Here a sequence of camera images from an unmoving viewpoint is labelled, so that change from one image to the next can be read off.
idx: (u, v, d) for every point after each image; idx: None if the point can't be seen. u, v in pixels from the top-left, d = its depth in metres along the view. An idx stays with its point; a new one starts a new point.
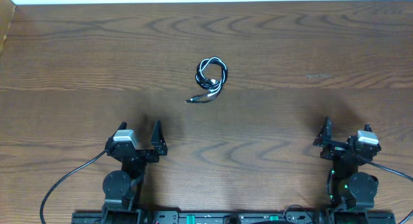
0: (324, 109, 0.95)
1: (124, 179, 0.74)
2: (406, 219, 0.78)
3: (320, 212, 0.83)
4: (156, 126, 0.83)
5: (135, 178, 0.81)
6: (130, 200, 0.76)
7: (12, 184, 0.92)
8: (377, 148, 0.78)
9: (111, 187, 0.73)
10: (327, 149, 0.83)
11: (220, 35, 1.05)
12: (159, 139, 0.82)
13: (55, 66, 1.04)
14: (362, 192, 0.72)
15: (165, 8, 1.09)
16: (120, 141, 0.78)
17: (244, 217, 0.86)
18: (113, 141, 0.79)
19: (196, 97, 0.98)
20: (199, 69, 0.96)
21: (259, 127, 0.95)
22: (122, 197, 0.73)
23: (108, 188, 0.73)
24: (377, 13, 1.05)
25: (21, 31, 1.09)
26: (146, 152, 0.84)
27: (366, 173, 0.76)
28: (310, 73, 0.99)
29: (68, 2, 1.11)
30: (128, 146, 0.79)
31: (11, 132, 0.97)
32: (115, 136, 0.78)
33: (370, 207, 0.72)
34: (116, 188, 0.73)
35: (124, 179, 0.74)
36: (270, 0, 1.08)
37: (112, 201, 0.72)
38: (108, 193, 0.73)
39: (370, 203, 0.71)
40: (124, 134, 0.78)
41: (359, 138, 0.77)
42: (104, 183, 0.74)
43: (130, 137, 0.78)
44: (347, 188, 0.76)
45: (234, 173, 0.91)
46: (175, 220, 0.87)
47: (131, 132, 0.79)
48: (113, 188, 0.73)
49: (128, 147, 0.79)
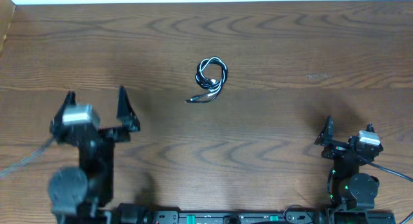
0: (324, 109, 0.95)
1: (78, 181, 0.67)
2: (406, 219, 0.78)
3: (321, 212, 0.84)
4: (119, 97, 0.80)
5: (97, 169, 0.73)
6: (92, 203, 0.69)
7: (13, 183, 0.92)
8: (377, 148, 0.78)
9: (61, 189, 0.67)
10: (328, 149, 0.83)
11: (221, 35, 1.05)
12: (128, 113, 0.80)
13: (55, 66, 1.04)
14: (363, 195, 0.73)
15: (165, 8, 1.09)
16: (75, 121, 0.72)
17: (244, 217, 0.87)
18: (65, 122, 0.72)
19: (196, 97, 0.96)
20: (199, 69, 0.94)
21: (259, 127, 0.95)
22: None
23: (56, 190, 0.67)
24: (377, 13, 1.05)
25: (21, 31, 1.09)
26: (111, 132, 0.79)
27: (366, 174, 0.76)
28: (310, 73, 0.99)
29: (68, 2, 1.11)
30: (86, 127, 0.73)
31: (11, 132, 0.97)
32: (66, 115, 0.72)
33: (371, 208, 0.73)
34: (67, 192, 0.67)
35: (80, 181, 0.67)
36: (270, 0, 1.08)
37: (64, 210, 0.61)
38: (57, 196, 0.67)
39: (371, 204, 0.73)
40: (80, 113, 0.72)
41: (362, 137, 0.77)
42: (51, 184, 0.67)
43: (88, 116, 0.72)
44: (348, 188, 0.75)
45: (234, 173, 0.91)
46: (175, 220, 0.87)
47: (88, 109, 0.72)
48: (64, 188, 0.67)
49: (86, 129, 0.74)
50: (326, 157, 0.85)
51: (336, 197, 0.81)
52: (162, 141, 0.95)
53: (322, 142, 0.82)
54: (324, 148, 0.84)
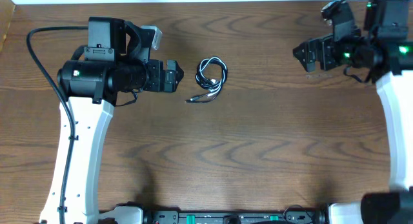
0: (324, 109, 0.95)
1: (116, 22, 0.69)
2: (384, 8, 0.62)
3: (321, 212, 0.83)
4: (173, 62, 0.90)
5: (136, 65, 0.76)
6: (113, 30, 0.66)
7: (13, 183, 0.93)
8: (350, 20, 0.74)
9: (96, 34, 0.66)
10: (315, 50, 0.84)
11: (221, 35, 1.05)
12: (175, 70, 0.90)
13: (56, 66, 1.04)
14: (395, 18, 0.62)
15: (165, 8, 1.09)
16: (145, 28, 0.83)
17: (244, 216, 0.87)
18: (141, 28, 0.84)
19: (196, 97, 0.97)
20: (199, 69, 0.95)
21: (259, 126, 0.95)
22: (110, 23, 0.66)
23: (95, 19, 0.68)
24: None
25: (21, 31, 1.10)
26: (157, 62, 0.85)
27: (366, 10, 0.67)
28: (310, 73, 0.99)
29: (68, 2, 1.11)
30: (149, 34, 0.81)
31: (11, 132, 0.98)
32: (142, 26, 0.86)
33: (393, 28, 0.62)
34: (100, 32, 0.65)
35: (104, 31, 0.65)
36: (270, 0, 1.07)
37: (99, 30, 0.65)
38: (93, 24, 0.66)
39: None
40: (150, 27, 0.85)
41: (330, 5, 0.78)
42: (90, 30, 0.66)
43: (156, 28, 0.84)
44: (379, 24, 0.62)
45: (234, 173, 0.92)
46: (175, 220, 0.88)
47: (157, 29, 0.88)
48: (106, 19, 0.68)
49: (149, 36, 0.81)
50: (326, 46, 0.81)
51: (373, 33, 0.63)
52: (162, 141, 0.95)
53: (308, 58, 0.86)
54: (320, 56, 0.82)
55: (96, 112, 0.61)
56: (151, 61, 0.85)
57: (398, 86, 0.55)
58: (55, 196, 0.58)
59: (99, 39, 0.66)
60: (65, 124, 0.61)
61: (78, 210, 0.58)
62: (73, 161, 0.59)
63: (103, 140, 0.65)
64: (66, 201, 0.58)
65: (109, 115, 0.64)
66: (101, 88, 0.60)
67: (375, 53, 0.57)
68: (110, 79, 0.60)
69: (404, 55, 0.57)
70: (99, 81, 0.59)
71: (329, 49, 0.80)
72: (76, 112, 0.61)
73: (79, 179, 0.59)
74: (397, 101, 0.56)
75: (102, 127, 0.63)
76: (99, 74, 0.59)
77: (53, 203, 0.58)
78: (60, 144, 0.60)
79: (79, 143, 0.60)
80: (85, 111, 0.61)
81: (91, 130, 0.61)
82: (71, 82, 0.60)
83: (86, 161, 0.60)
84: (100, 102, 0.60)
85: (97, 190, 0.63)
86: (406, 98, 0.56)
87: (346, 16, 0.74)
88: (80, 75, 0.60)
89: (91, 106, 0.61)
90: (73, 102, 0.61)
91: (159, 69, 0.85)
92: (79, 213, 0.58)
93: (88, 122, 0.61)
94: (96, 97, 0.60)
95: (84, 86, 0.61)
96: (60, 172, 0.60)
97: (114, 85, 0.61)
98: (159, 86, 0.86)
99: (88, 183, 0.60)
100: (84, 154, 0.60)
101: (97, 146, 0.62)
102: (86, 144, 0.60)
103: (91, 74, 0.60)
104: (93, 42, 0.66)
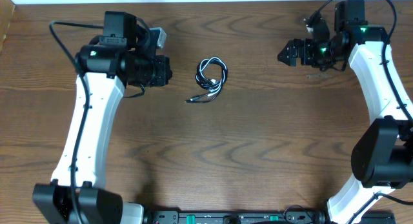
0: (324, 110, 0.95)
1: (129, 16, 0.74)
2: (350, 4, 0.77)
3: (321, 212, 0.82)
4: (164, 61, 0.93)
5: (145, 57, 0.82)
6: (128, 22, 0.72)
7: (13, 184, 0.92)
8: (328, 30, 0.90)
9: (111, 24, 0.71)
10: (298, 48, 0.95)
11: (221, 35, 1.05)
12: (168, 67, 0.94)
13: (55, 66, 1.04)
14: (357, 13, 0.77)
15: (165, 8, 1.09)
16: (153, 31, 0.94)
17: (244, 216, 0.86)
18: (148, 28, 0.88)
19: (196, 97, 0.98)
20: (199, 69, 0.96)
21: (259, 127, 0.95)
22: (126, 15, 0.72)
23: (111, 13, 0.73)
24: (377, 14, 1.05)
25: (21, 31, 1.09)
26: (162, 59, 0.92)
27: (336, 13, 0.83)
28: (310, 73, 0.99)
29: (68, 2, 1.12)
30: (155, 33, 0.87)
31: (11, 132, 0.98)
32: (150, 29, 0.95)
33: (356, 20, 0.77)
34: (115, 23, 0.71)
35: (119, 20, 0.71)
36: (269, 0, 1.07)
37: (114, 21, 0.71)
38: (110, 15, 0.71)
39: (381, 26, 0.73)
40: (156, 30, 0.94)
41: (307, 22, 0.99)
42: (106, 20, 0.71)
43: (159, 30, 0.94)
44: (347, 19, 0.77)
45: (234, 173, 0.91)
46: (175, 220, 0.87)
47: (161, 30, 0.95)
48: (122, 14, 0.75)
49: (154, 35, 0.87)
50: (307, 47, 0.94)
51: (341, 26, 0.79)
52: (161, 140, 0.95)
53: (290, 53, 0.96)
54: (302, 54, 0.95)
55: (108, 86, 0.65)
56: (158, 56, 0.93)
57: (366, 50, 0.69)
58: (67, 158, 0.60)
59: (113, 29, 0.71)
60: (80, 97, 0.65)
61: (89, 170, 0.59)
62: (86, 127, 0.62)
63: (113, 116, 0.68)
64: (78, 162, 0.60)
65: (120, 95, 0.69)
66: (115, 66, 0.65)
67: (343, 35, 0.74)
68: (122, 61, 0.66)
69: (366, 35, 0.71)
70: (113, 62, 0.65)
71: (308, 47, 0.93)
72: (91, 84, 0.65)
73: (91, 143, 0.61)
74: (367, 61, 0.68)
75: (113, 102, 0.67)
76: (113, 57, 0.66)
77: (65, 164, 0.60)
78: (75, 112, 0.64)
79: (93, 112, 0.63)
80: (100, 84, 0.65)
81: (104, 100, 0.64)
82: (88, 61, 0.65)
83: (98, 128, 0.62)
84: (113, 78, 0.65)
85: (104, 161, 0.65)
86: (373, 59, 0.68)
87: (324, 26, 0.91)
88: (95, 55, 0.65)
89: (105, 80, 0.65)
90: (88, 76, 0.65)
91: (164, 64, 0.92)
92: (88, 172, 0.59)
93: (100, 93, 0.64)
94: (109, 74, 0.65)
95: (98, 66, 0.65)
96: (73, 136, 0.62)
97: (126, 68, 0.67)
98: (163, 81, 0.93)
99: (99, 148, 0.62)
100: (96, 121, 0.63)
101: (108, 119, 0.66)
102: (100, 113, 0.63)
103: (106, 55, 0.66)
104: (108, 32, 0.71)
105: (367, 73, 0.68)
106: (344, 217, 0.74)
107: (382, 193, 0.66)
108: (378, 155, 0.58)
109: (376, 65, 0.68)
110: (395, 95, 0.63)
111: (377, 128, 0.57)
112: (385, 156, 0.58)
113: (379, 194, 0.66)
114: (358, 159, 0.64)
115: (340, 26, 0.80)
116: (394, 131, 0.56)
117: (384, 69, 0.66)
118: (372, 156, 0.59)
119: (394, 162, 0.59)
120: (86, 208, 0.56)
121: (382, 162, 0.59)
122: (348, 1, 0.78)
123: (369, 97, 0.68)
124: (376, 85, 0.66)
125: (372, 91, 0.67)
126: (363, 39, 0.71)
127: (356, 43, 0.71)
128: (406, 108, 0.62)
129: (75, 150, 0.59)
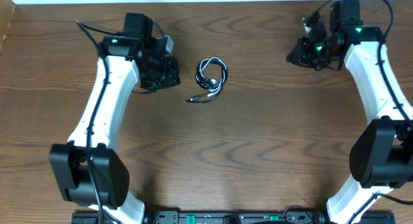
0: (324, 110, 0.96)
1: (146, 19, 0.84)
2: (344, 6, 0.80)
3: (321, 213, 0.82)
4: (175, 62, 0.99)
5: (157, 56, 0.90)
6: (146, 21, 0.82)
7: (13, 184, 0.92)
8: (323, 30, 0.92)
9: (131, 23, 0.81)
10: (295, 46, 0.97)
11: (221, 35, 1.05)
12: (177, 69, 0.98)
13: (55, 66, 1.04)
14: (353, 13, 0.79)
15: (165, 8, 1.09)
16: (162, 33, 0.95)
17: (244, 216, 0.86)
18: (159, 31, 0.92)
19: (197, 97, 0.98)
20: (199, 69, 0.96)
21: (259, 126, 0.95)
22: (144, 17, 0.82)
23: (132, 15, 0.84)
24: (377, 13, 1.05)
25: (21, 31, 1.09)
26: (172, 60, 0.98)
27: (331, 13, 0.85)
28: (310, 73, 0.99)
29: (69, 3, 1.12)
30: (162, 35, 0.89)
31: (11, 132, 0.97)
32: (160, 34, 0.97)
33: (351, 20, 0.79)
34: (135, 22, 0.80)
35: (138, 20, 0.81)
36: (269, 0, 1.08)
37: (133, 20, 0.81)
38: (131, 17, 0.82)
39: (377, 26, 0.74)
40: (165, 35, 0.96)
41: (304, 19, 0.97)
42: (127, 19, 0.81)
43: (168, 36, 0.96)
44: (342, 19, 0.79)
45: (234, 173, 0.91)
46: (175, 220, 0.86)
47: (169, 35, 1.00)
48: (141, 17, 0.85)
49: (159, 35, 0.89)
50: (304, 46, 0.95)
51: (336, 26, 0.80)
52: (161, 140, 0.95)
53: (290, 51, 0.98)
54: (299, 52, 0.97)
55: (124, 70, 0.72)
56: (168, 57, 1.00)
57: (361, 51, 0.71)
58: (84, 123, 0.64)
59: (131, 27, 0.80)
60: (100, 75, 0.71)
61: (104, 133, 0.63)
62: (104, 99, 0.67)
63: (126, 97, 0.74)
64: (94, 127, 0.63)
65: (134, 80, 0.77)
66: (133, 53, 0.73)
67: (339, 36, 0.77)
68: (139, 51, 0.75)
69: (361, 35, 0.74)
70: (130, 51, 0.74)
71: (304, 46, 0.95)
72: (112, 65, 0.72)
73: (107, 112, 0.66)
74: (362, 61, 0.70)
75: (128, 84, 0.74)
76: (131, 46, 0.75)
77: (82, 128, 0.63)
78: (95, 87, 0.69)
79: (111, 87, 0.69)
80: (119, 65, 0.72)
81: (121, 79, 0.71)
82: (111, 47, 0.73)
83: (115, 100, 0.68)
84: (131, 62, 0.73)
85: (116, 133, 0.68)
86: (367, 59, 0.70)
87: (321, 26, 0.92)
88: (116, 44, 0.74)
89: (122, 62, 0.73)
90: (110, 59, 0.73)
91: (174, 64, 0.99)
92: (103, 135, 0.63)
93: (119, 72, 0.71)
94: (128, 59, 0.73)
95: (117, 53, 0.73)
96: (91, 106, 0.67)
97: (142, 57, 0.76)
98: (174, 81, 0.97)
99: (113, 119, 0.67)
100: (112, 94, 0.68)
101: (122, 97, 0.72)
102: (117, 88, 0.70)
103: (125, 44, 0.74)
104: (127, 29, 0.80)
105: (362, 73, 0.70)
106: (344, 216, 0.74)
107: (380, 193, 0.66)
108: (377, 157, 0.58)
109: (372, 66, 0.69)
110: (392, 94, 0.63)
111: (375, 130, 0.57)
112: (383, 157, 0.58)
113: (378, 194, 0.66)
114: (357, 159, 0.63)
115: (334, 26, 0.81)
116: (392, 131, 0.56)
117: (380, 69, 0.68)
118: (370, 158, 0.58)
119: (392, 162, 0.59)
120: (100, 168, 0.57)
121: (381, 163, 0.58)
122: (342, 2, 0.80)
123: (365, 97, 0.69)
124: (372, 84, 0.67)
125: (368, 90, 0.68)
126: (358, 39, 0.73)
127: (352, 44, 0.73)
128: (402, 108, 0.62)
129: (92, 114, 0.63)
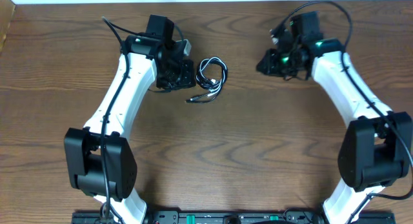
0: (324, 110, 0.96)
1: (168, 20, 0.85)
2: (304, 21, 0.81)
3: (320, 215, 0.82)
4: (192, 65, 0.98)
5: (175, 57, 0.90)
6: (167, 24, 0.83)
7: (13, 184, 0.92)
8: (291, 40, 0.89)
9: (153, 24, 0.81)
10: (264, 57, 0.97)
11: (220, 35, 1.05)
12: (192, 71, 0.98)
13: (55, 66, 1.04)
14: (312, 28, 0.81)
15: (165, 7, 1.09)
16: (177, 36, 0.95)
17: (244, 217, 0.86)
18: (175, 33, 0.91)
19: (197, 97, 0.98)
20: (199, 69, 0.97)
21: (259, 126, 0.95)
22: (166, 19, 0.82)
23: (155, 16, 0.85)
24: (377, 13, 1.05)
25: (20, 31, 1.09)
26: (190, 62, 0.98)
27: (292, 26, 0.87)
28: None
29: (68, 2, 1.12)
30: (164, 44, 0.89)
31: (11, 132, 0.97)
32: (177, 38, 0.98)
33: (311, 35, 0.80)
34: (157, 24, 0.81)
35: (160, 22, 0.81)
36: (269, 0, 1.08)
37: (156, 22, 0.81)
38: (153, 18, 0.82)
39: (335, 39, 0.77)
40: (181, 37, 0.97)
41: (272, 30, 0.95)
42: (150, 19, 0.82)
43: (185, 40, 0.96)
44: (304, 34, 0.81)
45: (234, 173, 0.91)
46: (175, 220, 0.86)
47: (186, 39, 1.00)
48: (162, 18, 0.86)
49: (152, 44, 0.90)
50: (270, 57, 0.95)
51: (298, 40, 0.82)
52: (161, 141, 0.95)
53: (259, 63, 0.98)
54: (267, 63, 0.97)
55: (144, 66, 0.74)
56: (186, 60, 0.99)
57: (323, 62, 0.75)
58: (101, 112, 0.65)
59: (154, 28, 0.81)
60: (121, 70, 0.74)
61: (119, 124, 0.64)
62: (123, 91, 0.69)
63: (142, 95, 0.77)
64: (110, 116, 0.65)
65: (151, 79, 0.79)
66: (153, 52, 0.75)
67: (302, 53, 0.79)
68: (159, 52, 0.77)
69: (321, 48, 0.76)
70: (151, 51, 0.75)
71: (273, 56, 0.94)
72: (133, 61, 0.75)
73: (124, 104, 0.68)
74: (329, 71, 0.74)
75: (145, 82, 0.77)
76: (153, 46, 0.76)
77: (98, 117, 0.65)
78: (115, 81, 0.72)
79: (131, 81, 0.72)
80: (139, 61, 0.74)
81: (140, 75, 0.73)
82: (134, 45, 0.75)
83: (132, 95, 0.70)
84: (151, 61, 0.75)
85: (129, 128, 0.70)
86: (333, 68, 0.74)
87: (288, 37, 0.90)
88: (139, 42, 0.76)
89: (144, 59, 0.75)
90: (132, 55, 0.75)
91: (190, 66, 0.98)
92: (119, 126, 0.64)
93: (139, 68, 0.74)
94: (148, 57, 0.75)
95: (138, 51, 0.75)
96: (110, 97, 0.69)
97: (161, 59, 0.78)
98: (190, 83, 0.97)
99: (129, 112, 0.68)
100: (131, 88, 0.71)
101: (139, 94, 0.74)
102: (135, 83, 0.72)
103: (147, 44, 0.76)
104: (150, 30, 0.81)
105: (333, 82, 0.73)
106: (341, 218, 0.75)
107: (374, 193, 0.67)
108: (363, 157, 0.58)
109: (339, 73, 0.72)
110: (362, 96, 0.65)
111: (355, 132, 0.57)
112: (370, 156, 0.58)
113: (372, 194, 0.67)
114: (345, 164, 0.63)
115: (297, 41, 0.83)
116: (371, 130, 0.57)
117: (346, 75, 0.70)
118: (357, 161, 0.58)
119: (378, 162, 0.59)
120: (112, 155, 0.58)
121: (368, 164, 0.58)
122: (303, 17, 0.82)
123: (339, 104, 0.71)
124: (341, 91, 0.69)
125: (341, 97, 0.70)
126: (321, 51, 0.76)
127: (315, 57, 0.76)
128: (376, 105, 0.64)
129: (110, 104, 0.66)
